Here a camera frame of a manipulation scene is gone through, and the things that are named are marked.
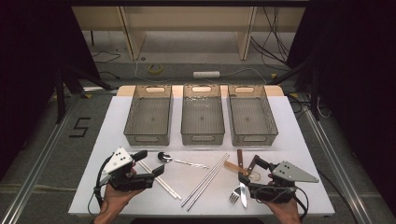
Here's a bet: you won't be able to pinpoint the left hand-held gripper black cable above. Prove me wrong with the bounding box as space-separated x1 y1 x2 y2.
87 154 114 217

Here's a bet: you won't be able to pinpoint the thin black cable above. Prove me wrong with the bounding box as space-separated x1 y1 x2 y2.
317 169 361 224
91 50 122 65

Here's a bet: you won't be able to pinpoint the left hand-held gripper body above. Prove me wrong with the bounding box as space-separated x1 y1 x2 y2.
101 147 156 192

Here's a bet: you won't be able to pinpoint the beige wooden desk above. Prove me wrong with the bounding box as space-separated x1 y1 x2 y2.
71 6 306 62

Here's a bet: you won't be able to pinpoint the person's right hand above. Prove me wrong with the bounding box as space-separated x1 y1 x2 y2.
263 173 303 224

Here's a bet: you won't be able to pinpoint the right hand-held gripper black cable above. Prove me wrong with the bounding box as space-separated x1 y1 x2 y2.
290 185 310 220

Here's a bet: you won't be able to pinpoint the white power cable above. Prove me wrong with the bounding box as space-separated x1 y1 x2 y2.
134 58 269 86

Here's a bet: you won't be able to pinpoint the grey mesh basket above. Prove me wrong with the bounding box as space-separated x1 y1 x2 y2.
123 84 174 147
227 84 279 147
180 83 226 147

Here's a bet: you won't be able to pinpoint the metal spoon with twisted handle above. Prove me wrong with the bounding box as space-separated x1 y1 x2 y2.
157 151 210 171

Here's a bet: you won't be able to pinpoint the hand-held gripper black cable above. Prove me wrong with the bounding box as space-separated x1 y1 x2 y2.
290 185 310 220
87 154 114 217

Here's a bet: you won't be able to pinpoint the fork with wooden handle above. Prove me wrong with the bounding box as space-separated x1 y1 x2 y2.
228 154 261 205

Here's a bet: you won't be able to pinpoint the black cable bundle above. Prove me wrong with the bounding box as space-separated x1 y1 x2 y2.
249 6 292 68

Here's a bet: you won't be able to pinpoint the yellow tape roll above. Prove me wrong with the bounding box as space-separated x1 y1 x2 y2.
147 63 164 76

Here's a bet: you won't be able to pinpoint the white power strip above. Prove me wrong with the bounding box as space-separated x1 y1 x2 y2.
192 70 221 79

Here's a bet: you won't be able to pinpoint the metal floor rail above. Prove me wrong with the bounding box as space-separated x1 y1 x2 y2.
0 92 82 224
297 92 373 224

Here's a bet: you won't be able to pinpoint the black curtain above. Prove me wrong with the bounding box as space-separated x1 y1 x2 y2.
0 0 101 183
285 0 396 217

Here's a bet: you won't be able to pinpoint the person's left hand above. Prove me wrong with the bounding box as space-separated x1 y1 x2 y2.
98 167 144 217

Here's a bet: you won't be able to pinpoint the black stand legs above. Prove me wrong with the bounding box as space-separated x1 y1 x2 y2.
268 57 322 121
53 63 114 125

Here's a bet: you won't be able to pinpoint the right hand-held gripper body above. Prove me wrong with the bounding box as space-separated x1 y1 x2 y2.
248 160 320 205

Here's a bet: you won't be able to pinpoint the white table sheet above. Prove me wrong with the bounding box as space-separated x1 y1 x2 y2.
67 95 336 217

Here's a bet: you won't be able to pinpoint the knife with wooden handle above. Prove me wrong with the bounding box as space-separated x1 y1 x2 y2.
236 148 248 209

